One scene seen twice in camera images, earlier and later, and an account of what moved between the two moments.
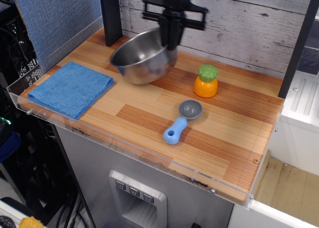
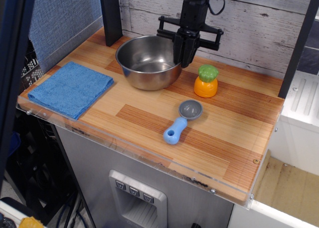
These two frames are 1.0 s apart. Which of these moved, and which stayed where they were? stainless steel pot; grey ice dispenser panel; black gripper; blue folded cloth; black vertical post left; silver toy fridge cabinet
Moved: stainless steel pot; black gripper
Stayed: grey ice dispenser panel; blue folded cloth; silver toy fridge cabinet; black vertical post left
